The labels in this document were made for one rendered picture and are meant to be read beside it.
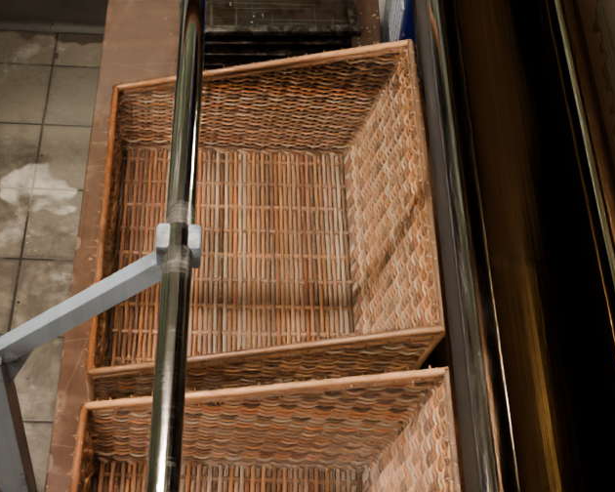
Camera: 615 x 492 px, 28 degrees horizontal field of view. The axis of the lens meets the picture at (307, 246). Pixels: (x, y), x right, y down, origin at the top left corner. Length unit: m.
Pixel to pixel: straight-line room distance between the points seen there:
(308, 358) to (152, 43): 0.87
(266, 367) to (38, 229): 1.21
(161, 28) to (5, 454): 1.00
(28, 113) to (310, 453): 1.51
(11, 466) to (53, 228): 1.20
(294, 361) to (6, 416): 0.38
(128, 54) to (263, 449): 0.87
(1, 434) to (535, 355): 0.84
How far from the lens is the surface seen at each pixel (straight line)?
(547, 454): 0.86
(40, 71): 3.10
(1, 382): 1.46
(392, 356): 1.64
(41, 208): 2.80
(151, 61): 2.27
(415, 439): 1.61
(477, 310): 0.87
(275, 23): 2.05
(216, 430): 1.67
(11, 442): 1.58
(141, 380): 1.68
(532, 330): 0.91
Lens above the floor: 2.14
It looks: 52 degrees down
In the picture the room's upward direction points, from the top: 7 degrees clockwise
